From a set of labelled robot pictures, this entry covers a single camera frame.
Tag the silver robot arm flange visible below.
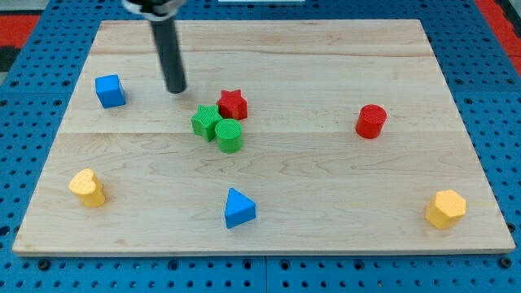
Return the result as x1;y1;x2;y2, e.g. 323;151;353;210
121;0;187;21

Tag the yellow heart block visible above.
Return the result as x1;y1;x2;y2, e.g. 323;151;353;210
68;168;106;208

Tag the wooden board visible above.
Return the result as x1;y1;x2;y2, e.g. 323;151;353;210
12;20;515;257

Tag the green cylinder block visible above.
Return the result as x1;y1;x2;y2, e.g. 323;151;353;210
215;118;243;153

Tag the red star block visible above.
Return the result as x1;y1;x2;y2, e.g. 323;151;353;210
216;90;248;120

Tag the green star block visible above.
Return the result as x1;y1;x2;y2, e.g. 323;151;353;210
190;104;222;142

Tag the blue triangle block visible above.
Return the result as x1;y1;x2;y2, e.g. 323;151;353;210
224;188;256;229

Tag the red cylinder block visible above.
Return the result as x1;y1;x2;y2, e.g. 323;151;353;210
355;104;387;139

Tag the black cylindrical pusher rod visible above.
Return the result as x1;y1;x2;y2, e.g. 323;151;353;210
151;17;186;94

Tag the blue cube block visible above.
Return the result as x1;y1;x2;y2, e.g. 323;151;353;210
94;74;126;108

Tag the yellow hexagon block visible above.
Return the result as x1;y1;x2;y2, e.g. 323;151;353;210
425;190;466;230

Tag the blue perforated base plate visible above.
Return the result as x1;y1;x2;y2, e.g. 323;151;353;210
1;1;520;292

